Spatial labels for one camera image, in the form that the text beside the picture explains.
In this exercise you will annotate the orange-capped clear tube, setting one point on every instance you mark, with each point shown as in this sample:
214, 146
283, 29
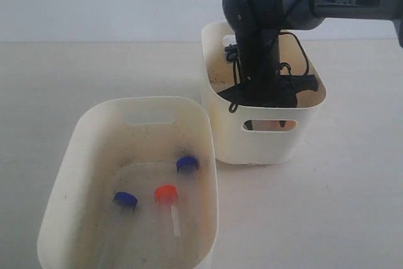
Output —
168, 221

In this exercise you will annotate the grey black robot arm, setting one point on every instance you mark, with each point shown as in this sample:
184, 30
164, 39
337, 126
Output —
259, 24

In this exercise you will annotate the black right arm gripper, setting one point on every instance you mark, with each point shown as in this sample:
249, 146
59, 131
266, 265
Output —
276, 91

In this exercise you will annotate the blue-capped clear tube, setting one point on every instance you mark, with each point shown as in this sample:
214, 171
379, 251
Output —
188, 173

